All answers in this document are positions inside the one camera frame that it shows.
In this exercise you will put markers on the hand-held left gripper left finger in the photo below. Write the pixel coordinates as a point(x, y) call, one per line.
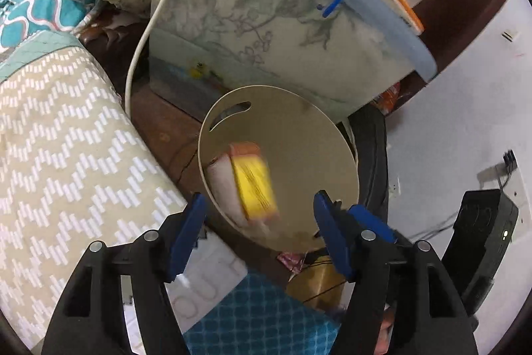
point(189, 234)

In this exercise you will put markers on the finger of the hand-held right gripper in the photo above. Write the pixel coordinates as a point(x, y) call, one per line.
point(376, 224)

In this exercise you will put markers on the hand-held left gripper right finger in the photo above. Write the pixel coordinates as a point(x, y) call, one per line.
point(332, 238)

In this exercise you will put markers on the yellow orange snack packet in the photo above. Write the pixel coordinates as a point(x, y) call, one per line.
point(254, 184)

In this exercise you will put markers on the red candy wrapper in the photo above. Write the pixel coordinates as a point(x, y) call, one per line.
point(293, 260)

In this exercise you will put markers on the gold foil packet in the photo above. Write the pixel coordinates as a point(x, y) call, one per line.
point(316, 288)

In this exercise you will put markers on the white pink striped wrapper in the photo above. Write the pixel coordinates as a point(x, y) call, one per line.
point(222, 188)

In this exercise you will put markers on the black round bin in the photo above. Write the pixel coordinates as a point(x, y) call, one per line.
point(372, 159)

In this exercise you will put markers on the black plug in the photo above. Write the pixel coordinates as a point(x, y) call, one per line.
point(510, 161)

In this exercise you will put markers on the round wooden board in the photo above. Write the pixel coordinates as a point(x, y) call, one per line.
point(307, 147)

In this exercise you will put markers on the orange snack packets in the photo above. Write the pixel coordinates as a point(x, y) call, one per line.
point(388, 99)

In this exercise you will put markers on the beige zigzag blanket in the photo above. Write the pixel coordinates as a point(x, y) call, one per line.
point(70, 155)

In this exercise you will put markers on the dark wooden bed frame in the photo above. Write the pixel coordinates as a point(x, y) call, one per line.
point(166, 138)

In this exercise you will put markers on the white wall socket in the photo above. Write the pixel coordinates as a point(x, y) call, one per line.
point(511, 36)

